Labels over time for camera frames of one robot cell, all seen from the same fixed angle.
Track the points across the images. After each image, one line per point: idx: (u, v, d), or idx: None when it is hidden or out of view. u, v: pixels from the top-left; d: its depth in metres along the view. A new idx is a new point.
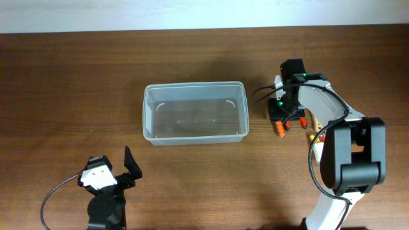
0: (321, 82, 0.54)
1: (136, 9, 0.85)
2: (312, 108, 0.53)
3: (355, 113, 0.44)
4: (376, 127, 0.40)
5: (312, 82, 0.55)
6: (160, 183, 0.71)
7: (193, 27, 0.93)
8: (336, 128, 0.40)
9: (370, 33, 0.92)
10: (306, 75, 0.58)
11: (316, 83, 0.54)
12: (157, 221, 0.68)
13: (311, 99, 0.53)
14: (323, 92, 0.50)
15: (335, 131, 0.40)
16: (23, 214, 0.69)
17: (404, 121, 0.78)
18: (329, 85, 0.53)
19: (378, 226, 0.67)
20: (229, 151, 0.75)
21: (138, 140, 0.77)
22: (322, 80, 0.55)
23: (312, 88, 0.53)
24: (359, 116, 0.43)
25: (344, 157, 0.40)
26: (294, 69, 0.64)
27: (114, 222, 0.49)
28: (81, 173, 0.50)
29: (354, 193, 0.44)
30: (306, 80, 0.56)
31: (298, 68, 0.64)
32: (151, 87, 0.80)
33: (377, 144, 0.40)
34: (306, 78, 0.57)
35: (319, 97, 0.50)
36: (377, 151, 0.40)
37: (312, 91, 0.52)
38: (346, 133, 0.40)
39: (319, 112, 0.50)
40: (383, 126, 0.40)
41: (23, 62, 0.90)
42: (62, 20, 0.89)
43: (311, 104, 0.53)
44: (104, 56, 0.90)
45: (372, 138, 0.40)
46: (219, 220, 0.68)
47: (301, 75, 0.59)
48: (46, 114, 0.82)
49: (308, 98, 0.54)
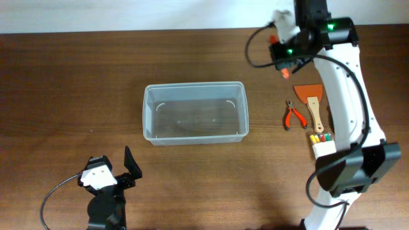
0: (351, 54, 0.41)
1: (136, 9, 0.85)
2: (327, 88, 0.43)
3: (375, 132, 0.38)
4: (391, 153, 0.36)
5: (339, 47, 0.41)
6: (159, 183, 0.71)
7: (193, 28, 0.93)
8: (348, 160, 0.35)
9: (370, 33, 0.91)
10: (333, 25, 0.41)
11: (343, 52, 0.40)
12: (157, 221, 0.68)
13: (329, 75, 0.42)
14: (347, 78, 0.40)
15: (347, 167, 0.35)
16: (22, 214, 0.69)
17: (404, 121, 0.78)
18: (356, 66, 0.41)
19: (378, 226, 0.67)
20: (229, 151, 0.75)
21: (138, 140, 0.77)
22: (351, 45, 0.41)
23: (335, 65, 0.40)
24: (379, 139, 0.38)
25: (344, 180, 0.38)
26: (317, 3, 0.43)
27: (114, 222, 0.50)
28: (81, 173, 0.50)
29: (353, 193, 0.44)
30: (331, 41, 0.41)
31: (321, 2, 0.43)
32: (151, 87, 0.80)
33: (383, 167, 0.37)
34: (332, 34, 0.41)
35: (341, 86, 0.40)
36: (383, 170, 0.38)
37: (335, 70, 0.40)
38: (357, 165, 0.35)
39: (335, 101, 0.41)
40: (399, 154, 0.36)
41: (23, 61, 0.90)
42: (63, 20, 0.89)
43: (328, 82, 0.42)
44: (104, 56, 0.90)
45: (383, 164, 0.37)
46: (219, 220, 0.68)
47: (326, 22, 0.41)
48: (46, 114, 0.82)
49: (326, 74, 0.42)
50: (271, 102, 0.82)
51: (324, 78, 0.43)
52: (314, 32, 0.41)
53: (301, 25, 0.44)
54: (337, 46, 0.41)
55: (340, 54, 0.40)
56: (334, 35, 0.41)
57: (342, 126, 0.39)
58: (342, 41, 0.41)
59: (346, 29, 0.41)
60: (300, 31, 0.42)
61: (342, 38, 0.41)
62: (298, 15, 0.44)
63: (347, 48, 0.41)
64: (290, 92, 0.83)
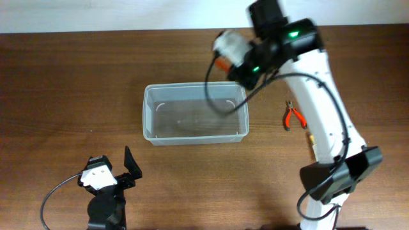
0: (316, 62, 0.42)
1: (137, 9, 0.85)
2: (300, 100, 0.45)
3: (354, 141, 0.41)
4: (374, 160, 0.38)
5: (307, 57, 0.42)
6: (160, 183, 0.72)
7: (193, 28, 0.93)
8: (335, 177, 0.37)
9: (371, 33, 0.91)
10: (296, 31, 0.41)
11: (311, 62, 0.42)
12: (157, 221, 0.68)
13: (300, 89, 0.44)
14: (319, 89, 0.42)
15: (333, 181, 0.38)
16: (23, 214, 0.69)
17: (404, 121, 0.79)
18: (326, 71, 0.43)
19: (378, 226, 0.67)
20: (230, 151, 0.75)
21: (138, 140, 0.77)
22: (317, 52, 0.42)
23: (304, 77, 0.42)
24: (360, 147, 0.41)
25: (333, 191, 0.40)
26: (272, 13, 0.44)
27: (114, 222, 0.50)
28: (81, 173, 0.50)
29: (342, 196, 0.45)
30: (297, 46, 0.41)
31: (277, 12, 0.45)
32: (151, 87, 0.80)
33: (369, 171, 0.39)
34: (297, 40, 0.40)
35: (315, 99, 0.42)
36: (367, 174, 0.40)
37: (306, 82, 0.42)
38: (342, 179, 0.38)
39: (310, 115, 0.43)
40: (381, 158, 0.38)
41: (23, 61, 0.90)
42: (64, 20, 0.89)
43: (300, 94, 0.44)
44: (104, 56, 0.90)
45: (367, 169, 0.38)
46: (219, 220, 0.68)
47: (287, 29, 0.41)
48: (46, 114, 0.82)
49: (295, 86, 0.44)
50: (271, 102, 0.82)
51: (295, 91, 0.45)
52: (279, 43, 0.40)
53: (263, 37, 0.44)
54: (303, 56, 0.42)
55: (307, 66, 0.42)
56: (299, 41, 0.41)
57: (323, 138, 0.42)
58: (308, 44, 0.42)
59: (310, 33, 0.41)
60: (262, 45, 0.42)
61: (306, 43, 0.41)
62: (258, 27, 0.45)
63: (313, 55, 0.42)
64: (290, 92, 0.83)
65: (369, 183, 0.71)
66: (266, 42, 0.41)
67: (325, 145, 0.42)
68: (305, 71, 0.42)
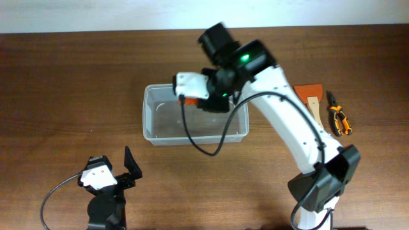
0: (273, 78, 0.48)
1: (137, 8, 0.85)
2: (271, 116, 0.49)
3: (330, 144, 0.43)
4: (354, 160, 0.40)
5: (262, 76, 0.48)
6: (160, 183, 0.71)
7: (193, 28, 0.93)
8: (319, 183, 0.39)
9: (371, 33, 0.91)
10: (246, 54, 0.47)
11: (268, 79, 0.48)
12: (157, 221, 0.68)
13: (267, 107, 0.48)
14: (282, 102, 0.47)
15: (319, 187, 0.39)
16: (22, 214, 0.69)
17: (404, 121, 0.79)
18: (285, 85, 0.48)
19: (378, 226, 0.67)
20: (230, 151, 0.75)
21: (138, 140, 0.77)
22: (271, 68, 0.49)
23: (267, 95, 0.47)
24: (336, 149, 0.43)
25: (323, 197, 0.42)
26: (222, 41, 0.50)
27: (114, 222, 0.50)
28: (81, 174, 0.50)
29: (333, 199, 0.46)
30: (251, 67, 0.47)
31: (226, 39, 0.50)
32: (151, 87, 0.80)
33: (353, 171, 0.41)
34: (249, 62, 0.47)
35: (281, 113, 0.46)
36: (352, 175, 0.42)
37: (270, 99, 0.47)
38: (328, 184, 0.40)
39: (282, 128, 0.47)
40: (359, 156, 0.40)
41: (23, 61, 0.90)
42: (63, 20, 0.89)
43: (269, 111, 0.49)
44: (103, 56, 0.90)
45: (350, 170, 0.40)
46: (219, 220, 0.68)
47: (238, 55, 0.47)
48: (46, 114, 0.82)
49: (263, 107, 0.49)
50: None
51: (265, 110, 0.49)
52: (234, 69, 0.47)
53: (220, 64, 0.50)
54: (260, 76, 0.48)
55: (267, 83, 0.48)
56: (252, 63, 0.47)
57: (299, 148, 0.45)
58: (262, 62, 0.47)
59: (260, 52, 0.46)
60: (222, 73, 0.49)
61: (259, 62, 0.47)
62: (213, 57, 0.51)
63: (268, 72, 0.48)
64: None
65: (369, 183, 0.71)
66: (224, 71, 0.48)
67: (302, 154, 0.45)
68: (264, 89, 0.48)
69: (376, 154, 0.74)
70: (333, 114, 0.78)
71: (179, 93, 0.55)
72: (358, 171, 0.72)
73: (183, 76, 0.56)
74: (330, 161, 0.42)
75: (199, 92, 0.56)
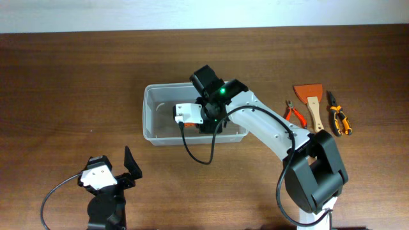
0: (244, 96, 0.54)
1: (137, 8, 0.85)
2: (250, 128, 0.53)
3: (300, 132, 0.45)
4: (325, 142, 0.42)
5: (236, 98, 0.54)
6: (160, 183, 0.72)
7: (193, 28, 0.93)
8: (295, 166, 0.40)
9: (370, 34, 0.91)
10: (224, 88, 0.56)
11: (239, 98, 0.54)
12: (156, 221, 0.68)
13: (243, 121, 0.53)
14: (254, 112, 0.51)
15: (296, 170, 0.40)
16: (22, 214, 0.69)
17: (404, 120, 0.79)
18: (255, 99, 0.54)
19: (378, 226, 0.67)
20: (230, 151, 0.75)
21: (138, 140, 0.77)
22: (243, 92, 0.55)
23: (239, 109, 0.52)
24: (307, 135, 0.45)
25: (310, 186, 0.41)
26: (208, 78, 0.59)
27: (114, 222, 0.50)
28: (81, 173, 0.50)
29: (331, 199, 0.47)
30: (229, 96, 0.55)
31: (211, 76, 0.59)
32: (151, 87, 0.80)
33: (333, 155, 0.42)
34: (226, 94, 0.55)
35: (254, 121, 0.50)
36: (333, 160, 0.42)
37: (243, 112, 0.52)
38: (303, 165, 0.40)
39: (260, 135, 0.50)
40: (331, 137, 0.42)
41: (23, 61, 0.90)
42: (63, 20, 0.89)
43: (246, 124, 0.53)
44: (104, 56, 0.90)
45: (326, 152, 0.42)
46: (220, 220, 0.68)
47: (218, 89, 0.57)
48: (46, 114, 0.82)
49: (241, 121, 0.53)
50: (271, 102, 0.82)
51: (244, 124, 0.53)
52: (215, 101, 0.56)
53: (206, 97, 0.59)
54: (233, 98, 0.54)
55: (239, 100, 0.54)
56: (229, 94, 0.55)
57: (276, 145, 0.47)
58: (238, 92, 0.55)
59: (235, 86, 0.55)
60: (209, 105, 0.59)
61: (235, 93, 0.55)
62: (200, 92, 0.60)
63: (240, 94, 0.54)
64: (291, 92, 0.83)
65: (369, 182, 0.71)
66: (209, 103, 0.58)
67: (280, 149, 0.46)
68: (237, 106, 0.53)
69: (376, 154, 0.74)
70: (333, 114, 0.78)
71: (178, 121, 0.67)
72: (358, 171, 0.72)
73: (180, 108, 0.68)
74: (303, 145, 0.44)
75: (195, 120, 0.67)
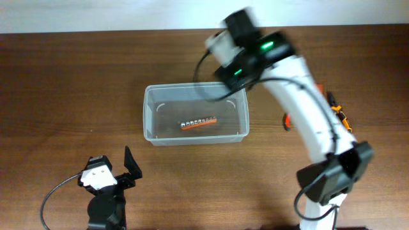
0: (290, 68, 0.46)
1: (137, 8, 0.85)
2: (285, 103, 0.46)
3: (343, 136, 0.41)
4: (363, 154, 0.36)
5: (282, 64, 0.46)
6: (160, 183, 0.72)
7: (192, 28, 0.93)
8: (330, 174, 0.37)
9: (370, 34, 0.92)
10: (268, 42, 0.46)
11: (285, 68, 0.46)
12: (157, 221, 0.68)
13: (284, 94, 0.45)
14: (300, 91, 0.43)
15: (328, 177, 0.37)
16: (23, 214, 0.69)
17: (404, 120, 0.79)
18: (303, 75, 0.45)
19: (378, 226, 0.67)
20: (230, 151, 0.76)
21: (138, 140, 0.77)
22: (291, 58, 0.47)
23: (282, 82, 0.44)
24: (349, 142, 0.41)
25: (330, 190, 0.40)
26: (249, 27, 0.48)
27: (114, 222, 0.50)
28: (81, 173, 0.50)
29: (340, 197, 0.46)
30: (271, 54, 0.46)
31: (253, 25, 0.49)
32: (151, 87, 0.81)
33: None
34: (271, 50, 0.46)
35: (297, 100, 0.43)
36: (363, 170, 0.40)
37: (286, 85, 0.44)
38: (337, 176, 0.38)
39: (298, 115, 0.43)
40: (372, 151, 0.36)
41: (23, 61, 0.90)
42: (64, 20, 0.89)
43: (285, 99, 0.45)
44: (104, 56, 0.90)
45: None
46: (219, 220, 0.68)
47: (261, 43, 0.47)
48: (46, 114, 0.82)
49: (280, 91, 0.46)
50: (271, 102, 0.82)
51: (281, 96, 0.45)
52: (258, 56, 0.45)
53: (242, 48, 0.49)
54: (279, 63, 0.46)
55: (284, 72, 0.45)
56: (274, 52, 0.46)
57: (314, 137, 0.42)
58: (283, 52, 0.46)
59: (282, 43, 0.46)
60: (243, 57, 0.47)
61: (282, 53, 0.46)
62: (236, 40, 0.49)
63: (288, 61, 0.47)
64: None
65: (369, 182, 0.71)
66: (248, 55, 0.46)
67: (316, 144, 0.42)
68: (281, 76, 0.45)
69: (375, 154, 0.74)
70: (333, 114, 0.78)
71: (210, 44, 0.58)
72: None
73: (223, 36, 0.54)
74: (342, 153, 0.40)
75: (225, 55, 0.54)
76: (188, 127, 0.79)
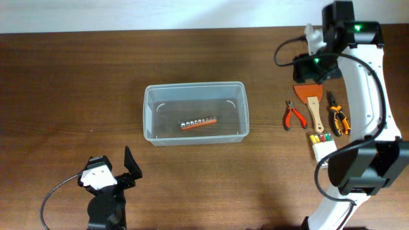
0: (372, 55, 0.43)
1: (136, 8, 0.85)
2: (347, 85, 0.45)
3: (390, 128, 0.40)
4: (404, 149, 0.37)
5: (363, 48, 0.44)
6: (159, 183, 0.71)
7: (192, 28, 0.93)
8: (360, 149, 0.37)
9: None
10: (360, 25, 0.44)
11: (366, 52, 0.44)
12: (156, 221, 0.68)
13: (351, 76, 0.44)
14: (368, 78, 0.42)
15: (358, 151, 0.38)
16: (22, 214, 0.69)
17: (405, 120, 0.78)
18: (379, 65, 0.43)
19: (379, 226, 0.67)
20: (230, 151, 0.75)
21: (138, 140, 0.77)
22: (376, 48, 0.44)
23: (357, 64, 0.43)
24: (395, 136, 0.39)
25: (356, 171, 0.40)
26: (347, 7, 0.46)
27: (114, 222, 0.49)
28: (81, 173, 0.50)
29: (360, 195, 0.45)
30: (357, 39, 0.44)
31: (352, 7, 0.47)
32: (151, 87, 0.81)
33: (398, 165, 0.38)
34: (358, 34, 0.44)
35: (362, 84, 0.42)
36: (396, 169, 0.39)
37: (358, 69, 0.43)
38: (370, 156, 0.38)
39: (355, 96, 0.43)
40: None
41: (23, 61, 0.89)
42: (64, 20, 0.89)
43: (348, 81, 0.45)
44: (104, 56, 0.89)
45: (395, 160, 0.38)
46: (219, 220, 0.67)
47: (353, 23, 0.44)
48: (47, 114, 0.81)
49: (347, 73, 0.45)
50: (271, 102, 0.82)
51: (347, 76, 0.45)
52: (342, 30, 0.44)
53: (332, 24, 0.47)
54: (361, 46, 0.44)
55: (362, 55, 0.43)
56: (360, 36, 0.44)
57: (360, 119, 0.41)
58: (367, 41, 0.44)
59: (370, 32, 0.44)
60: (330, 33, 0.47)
61: (367, 40, 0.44)
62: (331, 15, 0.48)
63: (371, 50, 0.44)
64: (291, 92, 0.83)
65: None
66: (333, 27, 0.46)
67: (361, 126, 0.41)
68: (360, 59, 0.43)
69: None
70: (333, 114, 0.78)
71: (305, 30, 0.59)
72: None
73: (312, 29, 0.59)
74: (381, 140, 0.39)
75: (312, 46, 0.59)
76: (188, 127, 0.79)
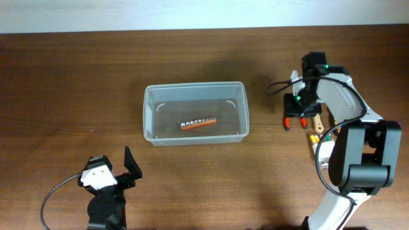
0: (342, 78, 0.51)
1: (137, 8, 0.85)
2: (330, 101, 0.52)
3: (372, 114, 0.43)
4: (392, 130, 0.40)
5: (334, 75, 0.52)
6: (159, 183, 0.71)
7: (192, 28, 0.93)
8: (351, 128, 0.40)
9: (370, 34, 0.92)
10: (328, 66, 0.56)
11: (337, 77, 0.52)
12: (156, 221, 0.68)
13: (331, 94, 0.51)
14: (343, 88, 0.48)
15: (349, 130, 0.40)
16: (23, 214, 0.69)
17: (404, 120, 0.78)
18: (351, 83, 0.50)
19: (379, 226, 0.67)
20: (230, 151, 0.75)
21: (138, 140, 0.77)
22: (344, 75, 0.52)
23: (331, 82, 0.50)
24: (377, 119, 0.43)
25: (353, 156, 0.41)
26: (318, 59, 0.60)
27: (114, 222, 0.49)
28: (81, 173, 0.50)
29: (361, 194, 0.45)
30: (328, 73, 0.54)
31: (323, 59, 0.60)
32: (151, 87, 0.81)
33: (390, 147, 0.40)
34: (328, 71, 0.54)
35: (338, 92, 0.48)
36: (390, 153, 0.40)
37: (332, 84, 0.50)
38: (361, 132, 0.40)
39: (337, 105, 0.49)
40: (399, 131, 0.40)
41: (23, 61, 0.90)
42: (64, 20, 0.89)
43: (330, 98, 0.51)
44: (104, 56, 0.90)
45: (386, 140, 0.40)
46: (219, 220, 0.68)
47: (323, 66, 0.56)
48: (47, 114, 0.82)
49: (328, 91, 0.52)
50: (271, 102, 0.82)
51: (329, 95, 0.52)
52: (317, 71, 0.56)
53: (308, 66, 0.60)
54: (331, 75, 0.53)
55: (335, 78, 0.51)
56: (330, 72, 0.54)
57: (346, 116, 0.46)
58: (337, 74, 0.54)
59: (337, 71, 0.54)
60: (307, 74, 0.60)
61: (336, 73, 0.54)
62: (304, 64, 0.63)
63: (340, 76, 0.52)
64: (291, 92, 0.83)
65: None
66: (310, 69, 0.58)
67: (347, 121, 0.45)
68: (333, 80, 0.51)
69: None
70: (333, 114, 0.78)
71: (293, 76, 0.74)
72: None
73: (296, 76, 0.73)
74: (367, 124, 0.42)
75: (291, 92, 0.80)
76: (188, 127, 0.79)
